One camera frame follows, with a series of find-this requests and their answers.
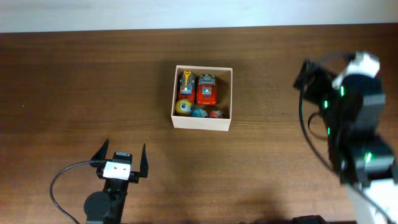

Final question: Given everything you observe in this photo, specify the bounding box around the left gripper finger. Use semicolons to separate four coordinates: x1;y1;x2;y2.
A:
90;139;109;167
139;144;149;178

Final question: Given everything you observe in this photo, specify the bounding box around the yellow toy ball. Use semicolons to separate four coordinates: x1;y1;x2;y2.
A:
175;99;193;116

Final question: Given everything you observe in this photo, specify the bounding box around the blue toy ball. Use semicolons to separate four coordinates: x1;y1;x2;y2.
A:
191;108;208;118

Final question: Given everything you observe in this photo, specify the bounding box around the orange-red toy ball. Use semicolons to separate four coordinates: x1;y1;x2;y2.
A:
209;110;225;118

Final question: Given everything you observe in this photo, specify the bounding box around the red truck with yellow crane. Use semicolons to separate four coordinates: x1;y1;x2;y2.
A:
178;70;196;103

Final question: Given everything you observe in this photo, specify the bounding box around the red toy fire truck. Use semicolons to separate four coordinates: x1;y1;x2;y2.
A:
197;74;217;106

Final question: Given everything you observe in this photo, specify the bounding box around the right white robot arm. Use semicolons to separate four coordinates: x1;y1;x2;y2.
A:
294;57;397;223

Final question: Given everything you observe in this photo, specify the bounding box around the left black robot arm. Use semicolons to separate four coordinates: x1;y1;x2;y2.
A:
84;139;149;224

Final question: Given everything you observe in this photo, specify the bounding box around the pink cardboard box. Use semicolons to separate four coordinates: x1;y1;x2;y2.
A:
171;65;233;131

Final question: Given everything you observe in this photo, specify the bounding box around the left black cable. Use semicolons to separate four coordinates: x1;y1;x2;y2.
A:
49;159;105;224

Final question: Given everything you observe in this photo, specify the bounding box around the black cable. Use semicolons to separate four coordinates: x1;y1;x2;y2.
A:
298;51;392;224
49;159;105;224

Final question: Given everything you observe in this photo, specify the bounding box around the right black cable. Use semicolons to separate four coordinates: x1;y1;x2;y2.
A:
298;51;392;224

